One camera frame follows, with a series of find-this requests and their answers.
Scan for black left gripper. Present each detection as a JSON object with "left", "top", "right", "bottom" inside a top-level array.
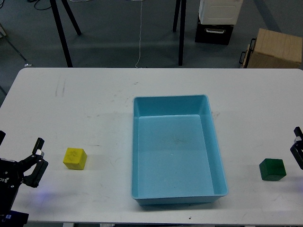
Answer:
[{"left": 0, "top": 131, "right": 48, "bottom": 213}]

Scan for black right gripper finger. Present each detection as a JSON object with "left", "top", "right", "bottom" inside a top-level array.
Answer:
[{"left": 290, "top": 126, "right": 303, "bottom": 169}]

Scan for dark green cube block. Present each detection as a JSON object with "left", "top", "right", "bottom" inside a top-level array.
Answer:
[{"left": 259, "top": 158, "right": 286, "bottom": 181}]

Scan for yellow cube block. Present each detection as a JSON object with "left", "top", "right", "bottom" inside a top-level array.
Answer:
[{"left": 63, "top": 148, "right": 87, "bottom": 170}]

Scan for black drawer box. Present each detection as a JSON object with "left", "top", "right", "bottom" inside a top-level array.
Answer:
[{"left": 195, "top": 20, "right": 234, "bottom": 45}]

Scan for white storage box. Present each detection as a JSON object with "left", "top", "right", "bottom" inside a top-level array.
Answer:
[{"left": 199, "top": 0, "right": 243, "bottom": 25}]

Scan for light blue plastic bin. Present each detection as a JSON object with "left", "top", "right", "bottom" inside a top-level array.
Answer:
[{"left": 132, "top": 95, "right": 229, "bottom": 205}]

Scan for black stand legs left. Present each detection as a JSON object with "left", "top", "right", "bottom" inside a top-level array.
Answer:
[{"left": 49, "top": 0, "right": 82, "bottom": 68}]

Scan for black stand legs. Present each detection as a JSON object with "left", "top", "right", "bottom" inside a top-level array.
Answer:
[
  {"left": 172, "top": 0, "right": 187, "bottom": 66},
  {"left": 49, "top": 0, "right": 82, "bottom": 68}
]

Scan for black stand legs right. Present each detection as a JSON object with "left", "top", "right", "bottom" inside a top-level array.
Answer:
[{"left": 172, "top": 0, "right": 187, "bottom": 66}]

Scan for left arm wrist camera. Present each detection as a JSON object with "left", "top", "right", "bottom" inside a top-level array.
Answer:
[{"left": 0, "top": 210, "right": 29, "bottom": 227}]

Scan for wooden box with handles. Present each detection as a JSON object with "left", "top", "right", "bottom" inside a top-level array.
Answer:
[{"left": 239, "top": 28, "right": 303, "bottom": 69}]

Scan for white hanging cord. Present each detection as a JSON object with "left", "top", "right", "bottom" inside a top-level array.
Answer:
[{"left": 135, "top": 0, "right": 143, "bottom": 69}]

